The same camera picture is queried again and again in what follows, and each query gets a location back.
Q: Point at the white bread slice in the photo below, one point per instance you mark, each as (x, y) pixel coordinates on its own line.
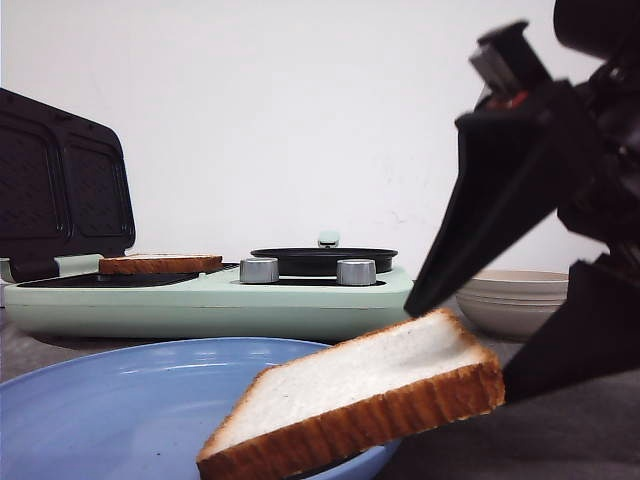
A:
(159, 264)
(394, 382)

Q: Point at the beige ribbed bowl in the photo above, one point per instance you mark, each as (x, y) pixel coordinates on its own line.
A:
(512, 304)

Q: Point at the breakfast maker hinged lid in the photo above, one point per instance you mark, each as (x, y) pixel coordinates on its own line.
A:
(64, 189)

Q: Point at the right silver control knob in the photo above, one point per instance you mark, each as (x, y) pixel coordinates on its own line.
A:
(356, 272)

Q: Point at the blue plate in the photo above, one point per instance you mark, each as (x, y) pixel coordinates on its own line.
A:
(134, 413)

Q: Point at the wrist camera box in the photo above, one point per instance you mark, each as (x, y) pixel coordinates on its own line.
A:
(515, 79)

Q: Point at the left silver control knob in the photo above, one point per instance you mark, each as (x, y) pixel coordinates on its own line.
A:
(259, 270)

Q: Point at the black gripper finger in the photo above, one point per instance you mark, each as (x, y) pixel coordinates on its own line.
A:
(594, 333)

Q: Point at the black frying pan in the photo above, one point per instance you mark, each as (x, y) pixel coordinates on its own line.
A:
(322, 260)

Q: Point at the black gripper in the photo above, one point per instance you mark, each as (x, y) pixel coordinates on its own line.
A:
(517, 165)

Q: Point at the mint green breakfast maker base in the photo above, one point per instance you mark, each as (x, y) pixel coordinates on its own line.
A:
(206, 305)

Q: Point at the silver control knob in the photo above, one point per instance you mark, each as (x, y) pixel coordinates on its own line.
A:
(259, 270)
(356, 272)

